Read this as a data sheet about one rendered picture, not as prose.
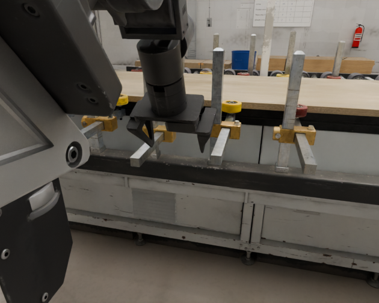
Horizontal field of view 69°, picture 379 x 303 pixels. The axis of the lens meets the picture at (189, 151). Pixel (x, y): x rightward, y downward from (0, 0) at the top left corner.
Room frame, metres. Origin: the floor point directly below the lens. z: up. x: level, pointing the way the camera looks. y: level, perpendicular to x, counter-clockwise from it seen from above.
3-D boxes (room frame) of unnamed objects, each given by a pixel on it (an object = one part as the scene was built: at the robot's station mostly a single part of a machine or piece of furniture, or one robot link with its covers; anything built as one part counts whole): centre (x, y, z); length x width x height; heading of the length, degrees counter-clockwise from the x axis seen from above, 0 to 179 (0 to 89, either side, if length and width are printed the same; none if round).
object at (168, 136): (1.03, 0.12, 0.81); 0.14 x 0.06 x 0.05; 77
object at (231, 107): (1.11, -0.17, 0.85); 0.08 x 0.08 x 0.11
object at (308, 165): (0.86, -0.37, 0.84); 0.43 x 0.03 x 0.04; 167
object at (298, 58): (0.91, -0.34, 0.88); 0.04 x 0.04 x 0.48; 77
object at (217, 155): (0.92, -0.13, 0.84); 0.43 x 0.03 x 0.04; 167
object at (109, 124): (1.08, 0.37, 0.83); 0.14 x 0.06 x 0.05; 77
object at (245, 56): (6.49, -1.21, 0.36); 0.59 x 0.57 x 0.73; 167
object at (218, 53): (0.97, -0.10, 0.88); 0.04 x 0.04 x 0.48; 77
